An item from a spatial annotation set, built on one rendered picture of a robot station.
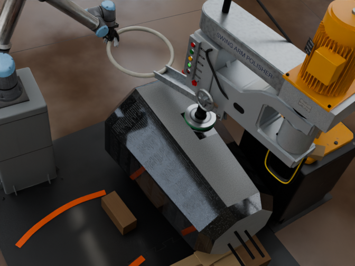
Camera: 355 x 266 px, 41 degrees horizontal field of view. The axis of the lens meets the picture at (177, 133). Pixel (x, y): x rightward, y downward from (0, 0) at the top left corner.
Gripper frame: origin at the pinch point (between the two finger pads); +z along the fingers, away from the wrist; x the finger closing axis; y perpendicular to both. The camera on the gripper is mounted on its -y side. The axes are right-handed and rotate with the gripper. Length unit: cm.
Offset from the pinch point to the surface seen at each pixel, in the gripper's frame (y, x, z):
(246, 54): 51, 105, -72
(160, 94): 24, 49, 9
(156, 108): 38, 52, 9
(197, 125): 41, 83, 7
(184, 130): 46, 76, 9
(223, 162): 60, 107, 10
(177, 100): 24, 62, 10
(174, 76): 13, 55, -1
